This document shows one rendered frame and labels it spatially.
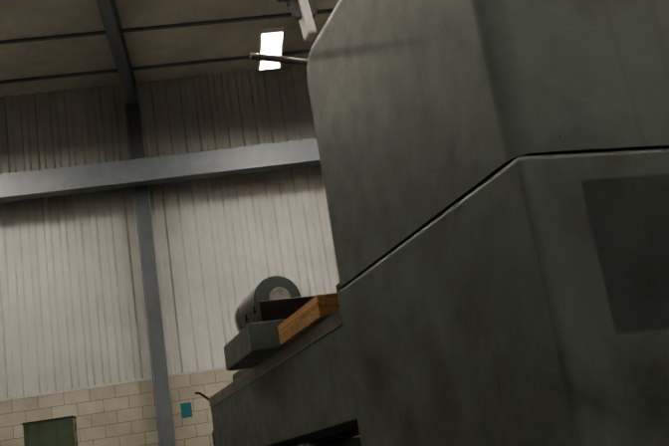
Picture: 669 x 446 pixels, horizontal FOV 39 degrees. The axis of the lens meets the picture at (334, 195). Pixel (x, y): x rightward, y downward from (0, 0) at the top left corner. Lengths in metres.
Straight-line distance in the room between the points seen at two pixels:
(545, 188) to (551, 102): 0.09
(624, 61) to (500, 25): 0.14
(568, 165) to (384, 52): 0.36
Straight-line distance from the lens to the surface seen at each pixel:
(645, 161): 0.97
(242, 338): 2.06
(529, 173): 0.90
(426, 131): 1.08
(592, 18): 1.01
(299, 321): 1.79
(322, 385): 1.74
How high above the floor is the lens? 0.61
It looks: 16 degrees up
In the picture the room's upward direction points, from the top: 9 degrees counter-clockwise
